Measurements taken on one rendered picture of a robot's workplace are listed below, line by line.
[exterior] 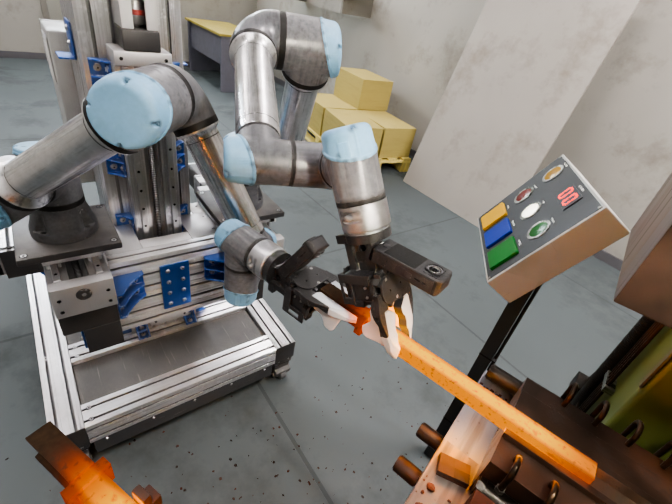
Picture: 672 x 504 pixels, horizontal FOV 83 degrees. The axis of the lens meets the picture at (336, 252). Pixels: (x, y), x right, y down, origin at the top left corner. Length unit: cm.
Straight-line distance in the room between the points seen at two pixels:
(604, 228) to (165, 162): 113
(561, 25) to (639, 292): 331
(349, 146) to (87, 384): 133
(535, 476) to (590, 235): 50
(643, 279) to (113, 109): 72
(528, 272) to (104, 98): 88
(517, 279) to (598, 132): 288
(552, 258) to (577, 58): 268
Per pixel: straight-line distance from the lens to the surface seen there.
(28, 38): 720
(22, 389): 198
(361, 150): 54
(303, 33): 93
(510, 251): 97
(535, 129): 345
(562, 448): 65
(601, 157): 375
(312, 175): 62
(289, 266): 70
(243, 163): 61
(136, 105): 72
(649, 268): 41
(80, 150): 84
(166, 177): 129
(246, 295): 87
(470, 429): 71
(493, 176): 350
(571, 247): 94
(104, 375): 164
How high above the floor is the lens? 145
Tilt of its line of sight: 34 degrees down
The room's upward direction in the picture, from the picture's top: 12 degrees clockwise
